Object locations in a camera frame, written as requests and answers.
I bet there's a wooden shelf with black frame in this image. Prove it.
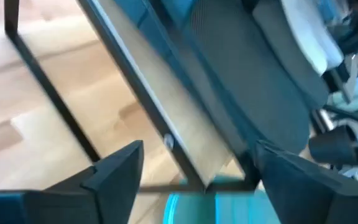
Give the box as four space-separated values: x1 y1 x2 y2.
4 0 262 194

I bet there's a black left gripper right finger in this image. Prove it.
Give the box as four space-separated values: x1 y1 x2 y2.
253 140 358 224

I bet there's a beige rubber slide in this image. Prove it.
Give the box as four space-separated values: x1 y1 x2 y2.
280 0 345 75

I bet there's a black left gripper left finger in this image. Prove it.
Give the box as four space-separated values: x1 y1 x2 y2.
0 139 145 224

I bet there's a green rubber slide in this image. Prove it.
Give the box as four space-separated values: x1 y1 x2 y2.
163 175 282 224

